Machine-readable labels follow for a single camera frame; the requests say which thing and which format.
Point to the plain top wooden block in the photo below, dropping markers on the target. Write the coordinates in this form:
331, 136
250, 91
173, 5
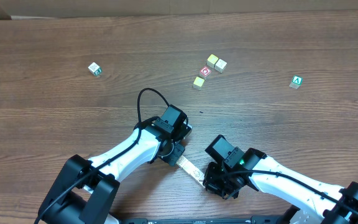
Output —
220, 65

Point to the animal picture wooden block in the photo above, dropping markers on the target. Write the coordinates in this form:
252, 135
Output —
197, 175

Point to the yellow top block lower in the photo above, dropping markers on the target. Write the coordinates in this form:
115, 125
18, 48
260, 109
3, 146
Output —
198, 83

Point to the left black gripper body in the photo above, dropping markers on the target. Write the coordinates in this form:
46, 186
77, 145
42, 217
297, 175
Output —
175, 152

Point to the hammer picture wooden block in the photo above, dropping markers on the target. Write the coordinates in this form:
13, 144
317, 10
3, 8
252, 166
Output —
201, 183

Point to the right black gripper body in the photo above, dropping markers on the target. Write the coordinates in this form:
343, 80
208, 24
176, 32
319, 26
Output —
212, 179

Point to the red edged frog block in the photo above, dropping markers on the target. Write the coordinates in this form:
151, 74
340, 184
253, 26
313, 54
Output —
182, 161

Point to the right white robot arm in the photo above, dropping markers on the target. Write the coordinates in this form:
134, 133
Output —
232, 169

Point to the red top block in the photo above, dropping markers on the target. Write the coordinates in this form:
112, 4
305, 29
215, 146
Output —
205, 72

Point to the green A letter block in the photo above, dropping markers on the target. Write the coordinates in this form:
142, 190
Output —
296, 82

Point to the yellow G letter block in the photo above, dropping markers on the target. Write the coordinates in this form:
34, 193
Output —
190, 168

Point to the yellow top block upper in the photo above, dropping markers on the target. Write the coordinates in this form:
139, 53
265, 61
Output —
212, 60

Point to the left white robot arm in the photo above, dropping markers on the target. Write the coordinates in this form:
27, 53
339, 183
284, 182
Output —
85, 189

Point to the green sided wooden block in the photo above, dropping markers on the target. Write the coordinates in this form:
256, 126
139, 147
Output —
95, 69

